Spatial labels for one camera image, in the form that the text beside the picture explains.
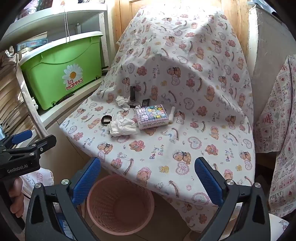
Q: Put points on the large crumpled white tissue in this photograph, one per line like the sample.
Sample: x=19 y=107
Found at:
x=122 y=126

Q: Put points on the bear printed white cloth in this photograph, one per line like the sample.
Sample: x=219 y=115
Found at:
x=185 y=69

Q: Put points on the small white tube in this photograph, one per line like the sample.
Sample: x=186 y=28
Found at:
x=171 y=114

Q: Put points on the small black glossy object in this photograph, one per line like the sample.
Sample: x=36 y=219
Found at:
x=145 y=102

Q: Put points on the grey board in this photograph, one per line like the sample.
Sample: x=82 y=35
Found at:
x=270 y=46

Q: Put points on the green plastic storage box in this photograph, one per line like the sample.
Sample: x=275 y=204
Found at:
x=57 y=62

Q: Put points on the colourful tissue packet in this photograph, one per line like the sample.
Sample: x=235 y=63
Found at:
x=151 y=115

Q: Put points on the black rectangular bar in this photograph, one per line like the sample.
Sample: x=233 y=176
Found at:
x=132 y=93

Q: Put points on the blue flat box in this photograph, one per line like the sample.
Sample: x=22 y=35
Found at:
x=32 y=43

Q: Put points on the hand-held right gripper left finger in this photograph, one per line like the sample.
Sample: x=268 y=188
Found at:
x=89 y=176

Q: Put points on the pink plastic waste basket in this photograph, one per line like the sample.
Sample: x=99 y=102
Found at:
x=120 y=204

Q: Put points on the pink patterned patchwork cloth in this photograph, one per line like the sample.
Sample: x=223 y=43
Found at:
x=277 y=115

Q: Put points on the white shelf unit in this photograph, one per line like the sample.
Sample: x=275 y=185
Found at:
x=76 y=16

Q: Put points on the person's left hand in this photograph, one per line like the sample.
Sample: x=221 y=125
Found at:
x=17 y=197

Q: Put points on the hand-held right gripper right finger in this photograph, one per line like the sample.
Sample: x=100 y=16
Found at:
x=207 y=178

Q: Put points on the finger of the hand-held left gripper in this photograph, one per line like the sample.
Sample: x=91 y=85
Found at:
x=44 y=142
x=22 y=136

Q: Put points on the small crumpled white tissue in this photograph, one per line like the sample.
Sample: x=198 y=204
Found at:
x=122 y=102

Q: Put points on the wooden slatted rack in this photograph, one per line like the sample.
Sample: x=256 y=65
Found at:
x=13 y=92

